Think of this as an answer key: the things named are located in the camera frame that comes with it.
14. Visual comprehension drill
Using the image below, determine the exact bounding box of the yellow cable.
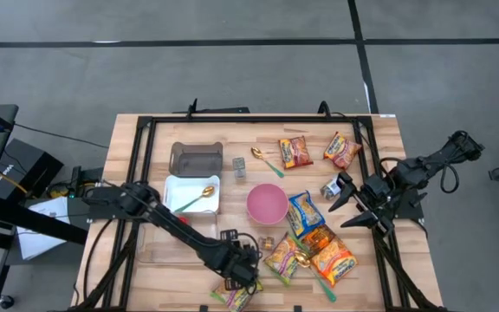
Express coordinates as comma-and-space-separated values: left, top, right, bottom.
0, 170, 29, 195

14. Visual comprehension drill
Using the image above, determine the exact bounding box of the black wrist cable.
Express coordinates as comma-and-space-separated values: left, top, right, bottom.
236, 232, 262, 261
438, 160, 462, 195

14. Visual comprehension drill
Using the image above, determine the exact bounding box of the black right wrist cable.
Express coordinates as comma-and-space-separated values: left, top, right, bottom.
438, 160, 462, 195

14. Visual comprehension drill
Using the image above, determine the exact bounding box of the orange red ramen packet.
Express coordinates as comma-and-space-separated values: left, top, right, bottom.
322, 131, 363, 171

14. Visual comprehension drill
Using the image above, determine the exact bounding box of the glass jar white lid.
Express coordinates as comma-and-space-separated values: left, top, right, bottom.
320, 174, 344, 201

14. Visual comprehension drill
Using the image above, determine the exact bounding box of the clear plastic bin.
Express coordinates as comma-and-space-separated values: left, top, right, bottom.
136, 211, 220, 265

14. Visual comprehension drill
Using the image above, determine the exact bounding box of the dark orange ramen packet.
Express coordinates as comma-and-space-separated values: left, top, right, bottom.
299, 224, 337, 255

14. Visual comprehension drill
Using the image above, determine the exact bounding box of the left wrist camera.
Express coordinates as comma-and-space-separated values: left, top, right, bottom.
219, 228, 253, 261

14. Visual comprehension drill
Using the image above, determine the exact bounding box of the white plastic bin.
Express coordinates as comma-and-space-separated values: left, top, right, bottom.
162, 174, 222, 215

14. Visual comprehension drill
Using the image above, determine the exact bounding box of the blue ramen packet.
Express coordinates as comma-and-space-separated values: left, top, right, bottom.
286, 190, 327, 239

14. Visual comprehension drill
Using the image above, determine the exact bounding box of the orange chicken ramen packet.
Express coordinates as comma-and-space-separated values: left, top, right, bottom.
309, 237, 360, 288

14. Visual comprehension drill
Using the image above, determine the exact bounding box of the dark red ramen packet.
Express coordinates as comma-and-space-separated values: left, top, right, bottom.
278, 135, 314, 170

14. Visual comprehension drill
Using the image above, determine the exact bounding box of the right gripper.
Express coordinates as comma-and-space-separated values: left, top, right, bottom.
328, 172, 397, 237

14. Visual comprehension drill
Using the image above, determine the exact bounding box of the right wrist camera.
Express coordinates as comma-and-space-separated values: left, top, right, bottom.
361, 172, 392, 196

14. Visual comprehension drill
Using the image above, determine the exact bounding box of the black box white print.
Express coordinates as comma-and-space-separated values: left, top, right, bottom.
0, 137, 65, 205

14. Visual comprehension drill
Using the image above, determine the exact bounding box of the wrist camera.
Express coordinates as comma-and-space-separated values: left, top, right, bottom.
361, 172, 392, 196
219, 228, 253, 261

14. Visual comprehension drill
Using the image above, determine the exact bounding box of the grey translucent plastic bin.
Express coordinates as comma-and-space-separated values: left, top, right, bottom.
169, 141, 224, 179

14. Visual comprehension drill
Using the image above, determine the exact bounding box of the white paper sheet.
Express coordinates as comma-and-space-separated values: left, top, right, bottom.
15, 196, 73, 261

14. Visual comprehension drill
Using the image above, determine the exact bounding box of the gold spoon green handle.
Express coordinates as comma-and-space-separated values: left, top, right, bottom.
293, 249, 338, 303
249, 146, 285, 179
173, 185, 216, 214

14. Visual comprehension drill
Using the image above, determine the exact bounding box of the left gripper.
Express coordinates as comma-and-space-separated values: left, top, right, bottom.
221, 249, 262, 298

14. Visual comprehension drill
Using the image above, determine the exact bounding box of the seasoning jar white label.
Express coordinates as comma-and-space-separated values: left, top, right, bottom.
231, 156, 248, 179

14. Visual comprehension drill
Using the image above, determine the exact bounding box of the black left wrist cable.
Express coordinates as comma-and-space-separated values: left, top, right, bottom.
236, 232, 262, 261

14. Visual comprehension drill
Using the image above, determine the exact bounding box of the pink bowl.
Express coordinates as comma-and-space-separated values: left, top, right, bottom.
245, 183, 290, 226

